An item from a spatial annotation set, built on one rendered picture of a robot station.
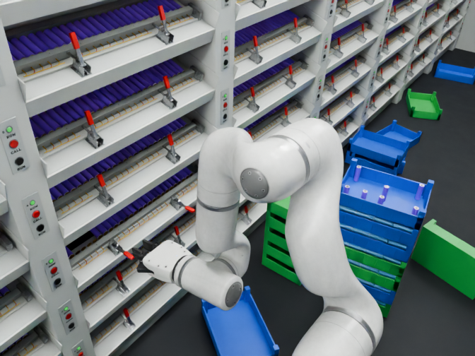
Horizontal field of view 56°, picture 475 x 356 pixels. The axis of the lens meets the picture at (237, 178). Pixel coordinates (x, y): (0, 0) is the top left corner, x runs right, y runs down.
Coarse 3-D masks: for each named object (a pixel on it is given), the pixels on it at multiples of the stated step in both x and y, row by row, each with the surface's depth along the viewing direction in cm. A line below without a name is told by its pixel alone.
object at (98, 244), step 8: (192, 176) 161; (184, 184) 157; (168, 192) 153; (176, 192) 154; (160, 200) 150; (144, 208) 146; (152, 208) 147; (136, 216) 143; (144, 216) 146; (128, 224) 140; (112, 232) 137; (120, 232) 139; (104, 240) 134; (88, 248) 131; (96, 248) 132; (80, 256) 129; (96, 256) 132; (72, 264) 127
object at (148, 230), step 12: (192, 168) 166; (192, 192) 159; (168, 204) 153; (192, 204) 158; (156, 216) 148; (168, 216) 150; (132, 228) 142; (144, 228) 144; (156, 228) 145; (120, 240) 139; (132, 240) 140; (108, 252) 135; (132, 252) 142; (84, 264) 130; (96, 264) 131; (108, 264) 132; (84, 276) 128; (96, 276) 131; (84, 288) 130
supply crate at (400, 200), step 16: (352, 160) 170; (352, 176) 174; (368, 176) 173; (384, 176) 169; (352, 192) 167; (368, 192) 167; (400, 192) 168; (352, 208) 160; (368, 208) 157; (384, 208) 154; (400, 208) 160; (400, 224) 154; (416, 224) 151
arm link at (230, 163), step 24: (216, 144) 82; (240, 144) 73; (264, 144) 70; (288, 144) 71; (216, 168) 84; (240, 168) 70; (264, 168) 68; (288, 168) 68; (216, 192) 87; (240, 192) 74; (264, 192) 69; (288, 192) 70
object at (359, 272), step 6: (354, 270) 175; (360, 270) 173; (366, 270) 172; (360, 276) 175; (366, 276) 174; (372, 276) 172; (378, 276) 171; (384, 276) 170; (396, 276) 167; (372, 282) 174; (378, 282) 172; (384, 282) 171; (390, 282) 170; (396, 282) 168; (390, 288) 171; (396, 288) 170
